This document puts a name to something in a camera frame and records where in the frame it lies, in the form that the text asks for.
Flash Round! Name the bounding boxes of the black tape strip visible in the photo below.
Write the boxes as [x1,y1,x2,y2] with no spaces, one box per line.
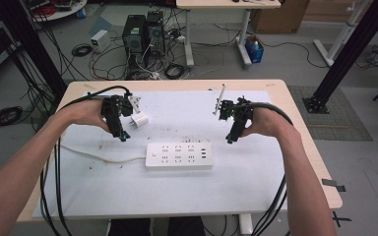
[321,178,347,193]

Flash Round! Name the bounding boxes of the person's right hand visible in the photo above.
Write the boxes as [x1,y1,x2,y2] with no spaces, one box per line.
[241,106,301,139]

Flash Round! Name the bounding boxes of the wooden desk with white legs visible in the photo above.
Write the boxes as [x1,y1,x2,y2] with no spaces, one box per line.
[175,0,283,69]

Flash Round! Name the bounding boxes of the black metal post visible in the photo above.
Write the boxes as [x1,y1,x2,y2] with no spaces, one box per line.
[0,0,69,100]
[302,0,378,115]

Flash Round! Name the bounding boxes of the large black cable coil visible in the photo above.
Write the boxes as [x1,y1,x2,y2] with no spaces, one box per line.
[0,105,25,129]

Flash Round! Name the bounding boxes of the person's dark trousers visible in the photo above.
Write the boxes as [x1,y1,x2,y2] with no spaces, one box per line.
[107,215,207,236]

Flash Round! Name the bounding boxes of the brown cardboard box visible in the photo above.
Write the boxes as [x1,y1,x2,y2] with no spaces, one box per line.
[250,0,311,34]

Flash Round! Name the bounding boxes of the white table mat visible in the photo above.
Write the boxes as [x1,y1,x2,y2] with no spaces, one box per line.
[31,89,288,219]

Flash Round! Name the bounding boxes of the thin black cable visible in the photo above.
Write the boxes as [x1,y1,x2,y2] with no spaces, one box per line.
[39,153,62,236]

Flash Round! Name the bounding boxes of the person's left hand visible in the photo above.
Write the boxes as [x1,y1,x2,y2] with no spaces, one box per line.
[57,98,110,133]

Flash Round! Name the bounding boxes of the long black floor cable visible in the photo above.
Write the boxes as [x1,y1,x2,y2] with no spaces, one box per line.
[261,40,330,70]

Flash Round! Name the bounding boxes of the black computer tower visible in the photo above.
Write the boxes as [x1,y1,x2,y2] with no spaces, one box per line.
[121,14,147,68]
[145,10,166,65]

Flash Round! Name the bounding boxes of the white box device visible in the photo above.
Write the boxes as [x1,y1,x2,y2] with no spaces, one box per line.
[90,29,112,54]

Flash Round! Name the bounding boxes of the round white table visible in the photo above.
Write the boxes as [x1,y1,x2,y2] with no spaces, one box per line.
[22,0,89,23]

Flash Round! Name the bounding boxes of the blue box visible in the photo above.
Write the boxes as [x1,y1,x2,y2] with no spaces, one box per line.
[244,34,265,64]

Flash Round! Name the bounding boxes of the white charger plug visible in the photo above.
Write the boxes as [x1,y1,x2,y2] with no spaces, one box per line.
[130,110,150,129]

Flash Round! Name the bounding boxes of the black tape cross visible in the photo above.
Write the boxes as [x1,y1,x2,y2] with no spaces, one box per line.
[331,210,352,228]

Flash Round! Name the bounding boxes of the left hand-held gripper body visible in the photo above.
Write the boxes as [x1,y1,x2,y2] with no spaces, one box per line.
[100,92,142,118]

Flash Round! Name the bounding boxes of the small black cable coil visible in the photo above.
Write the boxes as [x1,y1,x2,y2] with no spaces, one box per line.
[71,42,94,58]

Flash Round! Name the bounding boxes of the light blue sheet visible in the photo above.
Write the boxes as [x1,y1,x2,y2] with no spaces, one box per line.
[88,15,113,37]

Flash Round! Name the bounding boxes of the thick black gripper cable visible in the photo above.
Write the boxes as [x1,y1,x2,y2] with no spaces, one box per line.
[54,85,132,236]
[242,101,294,236]

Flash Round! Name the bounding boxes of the white table leg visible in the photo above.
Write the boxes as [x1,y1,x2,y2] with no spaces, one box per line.
[238,213,254,236]

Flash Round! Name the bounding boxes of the white metal stand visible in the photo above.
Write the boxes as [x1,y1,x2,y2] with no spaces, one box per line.
[312,0,372,67]

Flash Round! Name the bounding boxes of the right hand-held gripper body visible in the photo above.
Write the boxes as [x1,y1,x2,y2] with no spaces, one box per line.
[213,83,255,122]

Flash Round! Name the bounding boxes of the grey floor mat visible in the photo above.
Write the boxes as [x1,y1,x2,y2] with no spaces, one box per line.
[287,85,374,143]

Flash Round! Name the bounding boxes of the white power strip cable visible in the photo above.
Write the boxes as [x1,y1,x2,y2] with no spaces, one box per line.
[59,145,148,164]

